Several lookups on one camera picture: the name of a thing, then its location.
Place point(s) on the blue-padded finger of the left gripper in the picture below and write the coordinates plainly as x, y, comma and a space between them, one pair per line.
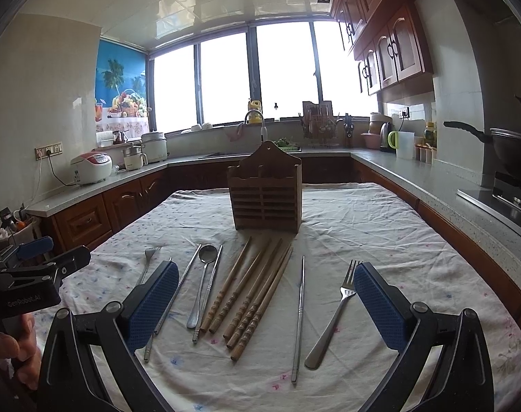
31, 250

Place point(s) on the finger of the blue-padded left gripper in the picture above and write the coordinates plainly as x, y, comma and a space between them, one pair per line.
69, 378

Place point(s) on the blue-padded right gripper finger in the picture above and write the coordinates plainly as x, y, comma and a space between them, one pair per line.
462, 379

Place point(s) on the steel spoon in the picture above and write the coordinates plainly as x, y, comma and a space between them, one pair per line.
207, 255

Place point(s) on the person's left hand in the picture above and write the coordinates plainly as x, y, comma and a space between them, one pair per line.
25, 350

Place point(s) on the white red rice cooker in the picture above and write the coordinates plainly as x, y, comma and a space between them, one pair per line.
91, 167

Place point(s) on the small steel fork left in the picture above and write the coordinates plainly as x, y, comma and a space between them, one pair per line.
149, 254

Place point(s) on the steel chopstick beside spoon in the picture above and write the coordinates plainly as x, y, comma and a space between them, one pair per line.
206, 295

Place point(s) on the small white blender jug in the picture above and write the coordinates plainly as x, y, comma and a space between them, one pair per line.
134, 158

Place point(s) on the steel fork right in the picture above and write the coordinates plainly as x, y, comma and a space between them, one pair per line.
347, 291

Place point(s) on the white electric pot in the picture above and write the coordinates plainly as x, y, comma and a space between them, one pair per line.
153, 145

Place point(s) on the gas stove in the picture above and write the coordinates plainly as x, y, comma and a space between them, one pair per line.
502, 201

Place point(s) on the white floral tablecloth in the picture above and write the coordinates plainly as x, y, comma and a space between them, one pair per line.
340, 223

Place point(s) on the fruit poster blue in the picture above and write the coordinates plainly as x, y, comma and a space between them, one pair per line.
120, 82

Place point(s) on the spice jar set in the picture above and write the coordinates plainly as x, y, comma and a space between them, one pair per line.
425, 153

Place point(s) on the black wok on stove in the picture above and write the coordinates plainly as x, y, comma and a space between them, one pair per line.
506, 143

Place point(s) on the wooden utensil holder box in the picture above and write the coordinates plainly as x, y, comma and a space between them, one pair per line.
266, 190

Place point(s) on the yellow lid jar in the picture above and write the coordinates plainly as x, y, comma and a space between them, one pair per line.
430, 135

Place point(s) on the pink plastic basin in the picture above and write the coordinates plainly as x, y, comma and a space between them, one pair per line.
372, 140

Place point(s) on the yellow detergent bottle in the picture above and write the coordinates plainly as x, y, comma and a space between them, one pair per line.
254, 114

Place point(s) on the chrome sink faucet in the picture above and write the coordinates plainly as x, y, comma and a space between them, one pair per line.
262, 130

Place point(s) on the steel electric kettle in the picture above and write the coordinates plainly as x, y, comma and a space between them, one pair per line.
386, 130

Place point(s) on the green vegetables in sink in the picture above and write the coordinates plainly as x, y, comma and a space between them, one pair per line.
286, 145

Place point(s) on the dish rack with boards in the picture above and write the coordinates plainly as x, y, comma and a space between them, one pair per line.
319, 124

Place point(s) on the wooden upper cabinets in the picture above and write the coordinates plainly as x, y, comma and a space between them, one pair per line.
387, 40

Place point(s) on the wall power socket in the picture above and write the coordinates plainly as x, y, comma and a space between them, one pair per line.
43, 152

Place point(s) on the white jug green handle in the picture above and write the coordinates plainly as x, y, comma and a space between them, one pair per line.
403, 143

